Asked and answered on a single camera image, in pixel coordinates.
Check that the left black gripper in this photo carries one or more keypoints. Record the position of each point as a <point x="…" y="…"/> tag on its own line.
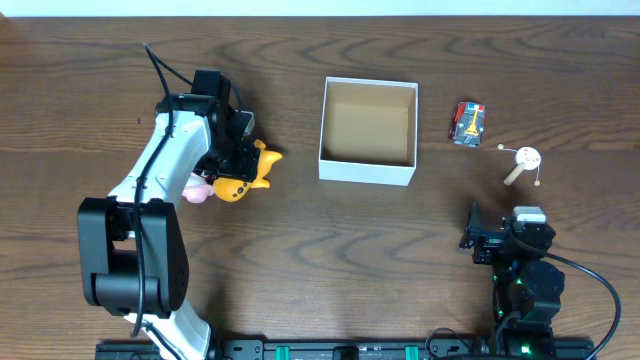
<point x="240" y="163"/>

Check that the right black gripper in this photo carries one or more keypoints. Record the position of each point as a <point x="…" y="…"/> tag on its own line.
<point x="489" y="244"/>

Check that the orange rubber dog toy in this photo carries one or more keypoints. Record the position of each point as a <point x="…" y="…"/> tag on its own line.
<point x="231" y="190"/>

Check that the red grey toy truck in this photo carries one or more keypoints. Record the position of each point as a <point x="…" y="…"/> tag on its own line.
<point x="467" y="124"/>

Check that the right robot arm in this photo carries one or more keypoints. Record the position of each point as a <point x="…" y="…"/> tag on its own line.
<point x="526" y="289"/>

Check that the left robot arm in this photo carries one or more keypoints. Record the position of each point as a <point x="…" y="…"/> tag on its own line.
<point x="133" y="258"/>

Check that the pink white bunny figure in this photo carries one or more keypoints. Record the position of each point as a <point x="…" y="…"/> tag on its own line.
<point x="198" y="188"/>

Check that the wooden pellet drum toy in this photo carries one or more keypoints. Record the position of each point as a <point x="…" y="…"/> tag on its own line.
<point x="526" y="159"/>

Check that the white cardboard box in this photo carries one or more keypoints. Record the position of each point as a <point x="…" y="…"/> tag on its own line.
<point x="368" y="131"/>

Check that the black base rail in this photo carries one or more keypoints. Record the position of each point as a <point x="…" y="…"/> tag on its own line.
<point x="435" y="348"/>

